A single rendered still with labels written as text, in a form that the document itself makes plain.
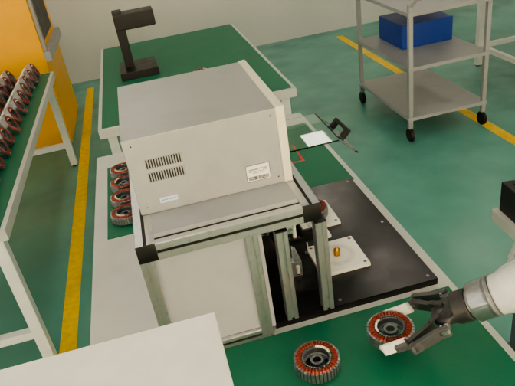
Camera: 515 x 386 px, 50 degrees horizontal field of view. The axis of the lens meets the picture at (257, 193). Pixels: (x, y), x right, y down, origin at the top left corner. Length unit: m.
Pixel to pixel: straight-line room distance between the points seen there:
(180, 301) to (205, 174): 0.32
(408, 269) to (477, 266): 1.31
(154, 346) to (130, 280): 0.95
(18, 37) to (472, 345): 4.19
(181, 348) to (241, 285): 0.55
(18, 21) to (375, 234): 3.72
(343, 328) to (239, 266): 0.33
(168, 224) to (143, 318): 0.42
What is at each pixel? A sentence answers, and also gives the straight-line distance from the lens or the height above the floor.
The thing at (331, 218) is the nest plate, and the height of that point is 0.78.
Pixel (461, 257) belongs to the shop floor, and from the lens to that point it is 2.99.
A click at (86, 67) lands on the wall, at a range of 6.85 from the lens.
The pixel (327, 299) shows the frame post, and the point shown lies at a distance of 1.52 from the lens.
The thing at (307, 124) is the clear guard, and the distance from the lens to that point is 1.86.
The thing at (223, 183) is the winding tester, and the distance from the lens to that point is 1.38.
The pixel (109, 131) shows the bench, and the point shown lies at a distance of 3.07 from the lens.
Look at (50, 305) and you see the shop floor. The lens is 3.18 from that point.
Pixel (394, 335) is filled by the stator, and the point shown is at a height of 0.81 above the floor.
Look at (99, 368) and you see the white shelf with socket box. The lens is 0.89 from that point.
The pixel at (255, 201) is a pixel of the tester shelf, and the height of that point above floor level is 1.11.
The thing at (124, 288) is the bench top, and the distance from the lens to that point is 1.81.
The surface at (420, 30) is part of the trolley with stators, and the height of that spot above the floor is 0.66.
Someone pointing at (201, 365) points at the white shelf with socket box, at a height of 1.21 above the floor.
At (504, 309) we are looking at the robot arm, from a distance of 1.31.
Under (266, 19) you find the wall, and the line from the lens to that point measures 6.95.
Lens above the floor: 1.80
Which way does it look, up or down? 30 degrees down
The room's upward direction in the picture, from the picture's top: 9 degrees counter-clockwise
